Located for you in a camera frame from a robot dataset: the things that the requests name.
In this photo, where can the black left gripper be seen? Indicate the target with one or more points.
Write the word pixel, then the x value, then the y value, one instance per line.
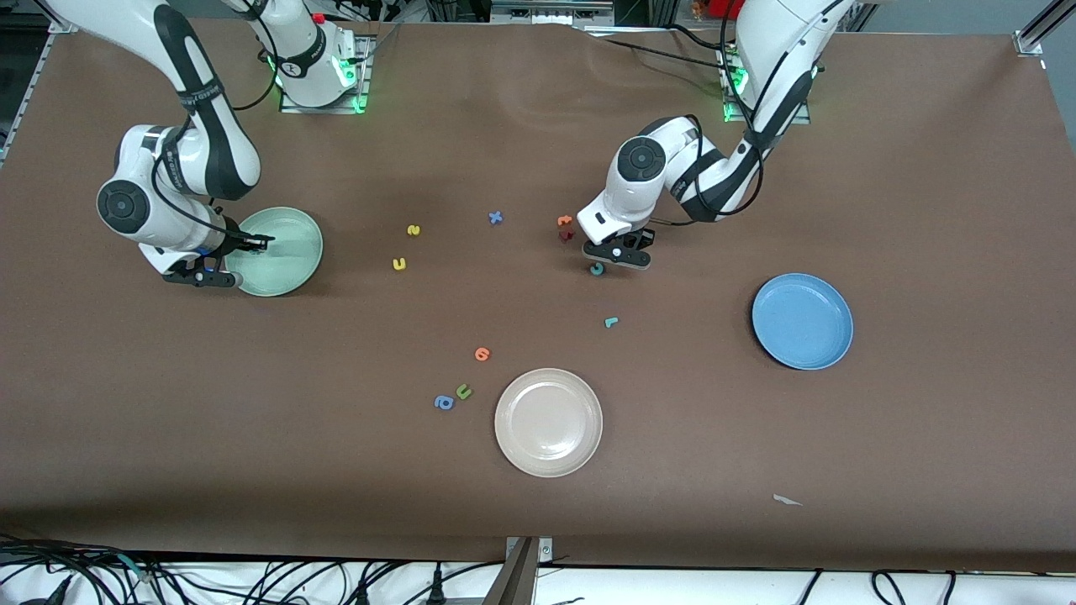
pixel 644 239

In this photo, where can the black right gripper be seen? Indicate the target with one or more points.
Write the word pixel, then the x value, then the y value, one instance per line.
pixel 229 245

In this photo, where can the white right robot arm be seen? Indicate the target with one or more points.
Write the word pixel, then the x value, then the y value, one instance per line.
pixel 311 76

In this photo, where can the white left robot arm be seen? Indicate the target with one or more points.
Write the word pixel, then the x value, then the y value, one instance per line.
pixel 777 42

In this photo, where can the light green plate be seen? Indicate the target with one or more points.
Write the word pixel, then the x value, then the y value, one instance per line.
pixel 290 270

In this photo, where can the blue plate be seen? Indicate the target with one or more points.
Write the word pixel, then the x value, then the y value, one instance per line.
pixel 803 322

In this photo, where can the beige plate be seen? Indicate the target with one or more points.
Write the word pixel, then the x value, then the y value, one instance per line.
pixel 548 423

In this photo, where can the red object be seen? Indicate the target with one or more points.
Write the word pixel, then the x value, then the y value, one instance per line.
pixel 725 7

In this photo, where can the grey metal box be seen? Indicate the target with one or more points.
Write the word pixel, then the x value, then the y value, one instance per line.
pixel 551 10

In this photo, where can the pale tape scrap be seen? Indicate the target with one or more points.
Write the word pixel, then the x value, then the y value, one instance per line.
pixel 787 500

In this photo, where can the brown table cover sheet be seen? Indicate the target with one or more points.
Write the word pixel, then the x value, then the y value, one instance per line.
pixel 925 420

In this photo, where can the aluminium frame rail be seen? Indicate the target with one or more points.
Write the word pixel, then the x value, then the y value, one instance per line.
pixel 1038 29
pixel 65 23

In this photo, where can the grey metal bracket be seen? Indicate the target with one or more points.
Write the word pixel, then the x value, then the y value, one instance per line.
pixel 521 576

